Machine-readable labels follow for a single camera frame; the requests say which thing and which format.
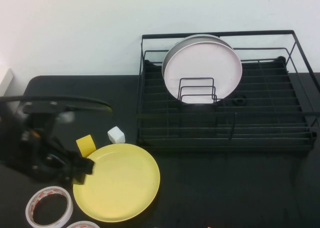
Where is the black wire dish rack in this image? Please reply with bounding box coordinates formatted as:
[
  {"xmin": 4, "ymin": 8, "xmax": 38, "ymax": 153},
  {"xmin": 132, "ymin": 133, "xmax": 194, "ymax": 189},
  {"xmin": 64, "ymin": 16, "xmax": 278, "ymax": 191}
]
[{"xmin": 136, "ymin": 30, "xmax": 320, "ymax": 152}]

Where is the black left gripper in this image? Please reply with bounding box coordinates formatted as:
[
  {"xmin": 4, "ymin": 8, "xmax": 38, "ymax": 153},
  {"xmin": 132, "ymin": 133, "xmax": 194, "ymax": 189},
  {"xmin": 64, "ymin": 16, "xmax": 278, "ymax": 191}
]
[{"xmin": 19, "ymin": 117, "xmax": 96, "ymax": 186}]

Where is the white cube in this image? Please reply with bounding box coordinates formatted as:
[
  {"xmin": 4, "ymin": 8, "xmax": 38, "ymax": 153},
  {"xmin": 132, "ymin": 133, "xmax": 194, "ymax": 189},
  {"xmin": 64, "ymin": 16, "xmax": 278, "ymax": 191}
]
[{"xmin": 107, "ymin": 126, "xmax": 126, "ymax": 144}]

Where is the yellow round plate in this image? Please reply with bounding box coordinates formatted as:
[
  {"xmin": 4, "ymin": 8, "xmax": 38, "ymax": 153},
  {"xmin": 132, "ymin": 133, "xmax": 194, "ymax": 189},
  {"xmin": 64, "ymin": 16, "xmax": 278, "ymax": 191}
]
[{"xmin": 72, "ymin": 143, "xmax": 161, "ymax": 223}]

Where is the yellow foam block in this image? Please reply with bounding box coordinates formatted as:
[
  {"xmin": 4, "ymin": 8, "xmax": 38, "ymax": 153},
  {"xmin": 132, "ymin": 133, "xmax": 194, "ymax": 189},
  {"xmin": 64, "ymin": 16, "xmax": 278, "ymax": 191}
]
[{"xmin": 75, "ymin": 135, "xmax": 97, "ymax": 159}]

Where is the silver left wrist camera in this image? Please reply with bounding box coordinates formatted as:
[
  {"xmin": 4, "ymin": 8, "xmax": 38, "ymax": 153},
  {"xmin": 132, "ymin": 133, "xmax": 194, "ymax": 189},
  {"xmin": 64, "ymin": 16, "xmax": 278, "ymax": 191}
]
[{"xmin": 22, "ymin": 100, "xmax": 76, "ymax": 125}]

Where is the small black ring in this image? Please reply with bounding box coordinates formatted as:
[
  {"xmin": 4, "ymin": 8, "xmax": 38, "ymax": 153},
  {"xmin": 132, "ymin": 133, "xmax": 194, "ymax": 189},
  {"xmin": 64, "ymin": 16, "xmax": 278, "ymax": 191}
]
[{"xmin": 232, "ymin": 94, "xmax": 248, "ymax": 107}]

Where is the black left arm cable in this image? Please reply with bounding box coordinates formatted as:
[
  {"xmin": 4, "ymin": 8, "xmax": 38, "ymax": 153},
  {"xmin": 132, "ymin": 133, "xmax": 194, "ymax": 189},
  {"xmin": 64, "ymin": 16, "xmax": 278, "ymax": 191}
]
[{"xmin": 0, "ymin": 94, "xmax": 112, "ymax": 113}]

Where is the white double-sided tape roll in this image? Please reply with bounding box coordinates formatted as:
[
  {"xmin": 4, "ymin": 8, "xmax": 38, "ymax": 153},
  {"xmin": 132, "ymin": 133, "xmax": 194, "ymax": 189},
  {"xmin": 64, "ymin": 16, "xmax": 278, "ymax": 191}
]
[
  {"xmin": 25, "ymin": 185, "xmax": 74, "ymax": 228},
  {"xmin": 65, "ymin": 220, "xmax": 101, "ymax": 228}
]

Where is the pink round plate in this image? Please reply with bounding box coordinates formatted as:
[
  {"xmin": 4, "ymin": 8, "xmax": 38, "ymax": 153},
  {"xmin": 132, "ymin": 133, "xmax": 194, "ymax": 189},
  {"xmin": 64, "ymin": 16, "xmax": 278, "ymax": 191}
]
[{"xmin": 163, "ymin": 41, "xmax": 243, "ymax": 105}]

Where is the grey round plate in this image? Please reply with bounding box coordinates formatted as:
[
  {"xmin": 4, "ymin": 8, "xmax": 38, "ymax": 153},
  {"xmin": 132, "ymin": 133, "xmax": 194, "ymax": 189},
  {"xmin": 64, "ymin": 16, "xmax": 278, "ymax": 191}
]
[{"xmin": 161, "ymin": 34, "xmax": 235, "ymax": 76}]

